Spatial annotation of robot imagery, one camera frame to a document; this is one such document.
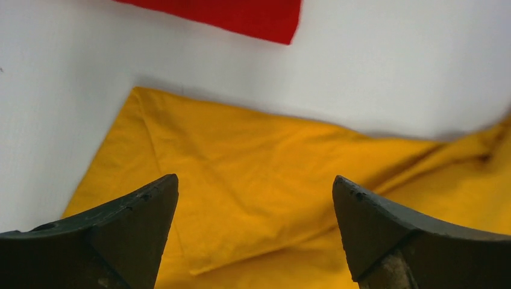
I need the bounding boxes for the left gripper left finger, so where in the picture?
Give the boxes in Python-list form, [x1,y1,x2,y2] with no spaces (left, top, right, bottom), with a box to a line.
[1,174,178,288]

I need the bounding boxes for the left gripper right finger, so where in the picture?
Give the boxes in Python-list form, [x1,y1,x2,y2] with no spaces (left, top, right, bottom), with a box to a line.
[332,176,510,288]

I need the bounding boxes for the yellow t shirt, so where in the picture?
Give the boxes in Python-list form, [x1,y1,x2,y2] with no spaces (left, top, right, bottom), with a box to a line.
[64,87,510,288]

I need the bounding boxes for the folded red t shirt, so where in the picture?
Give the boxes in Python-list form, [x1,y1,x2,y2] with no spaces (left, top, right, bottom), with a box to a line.
[122,0,302,45]

